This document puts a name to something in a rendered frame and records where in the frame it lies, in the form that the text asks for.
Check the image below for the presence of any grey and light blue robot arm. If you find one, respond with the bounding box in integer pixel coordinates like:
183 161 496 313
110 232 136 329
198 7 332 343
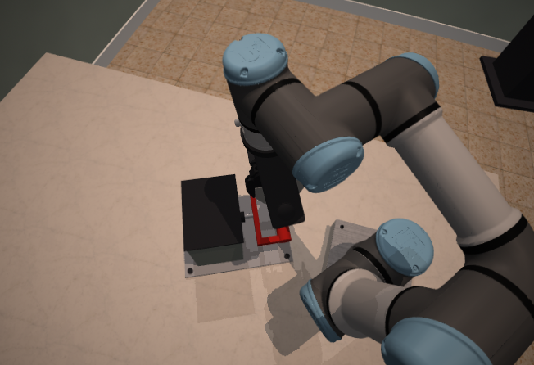
223 33 534 365

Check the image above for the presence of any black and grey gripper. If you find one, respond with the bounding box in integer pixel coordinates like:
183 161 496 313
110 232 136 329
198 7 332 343
240 127 304 204

